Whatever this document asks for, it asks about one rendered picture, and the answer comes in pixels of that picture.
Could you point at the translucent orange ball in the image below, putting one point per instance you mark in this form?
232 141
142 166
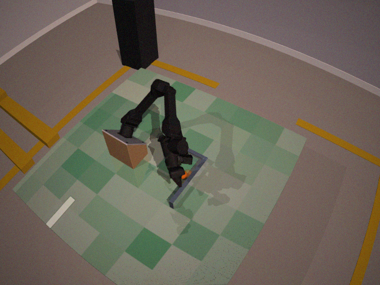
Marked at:
187 173

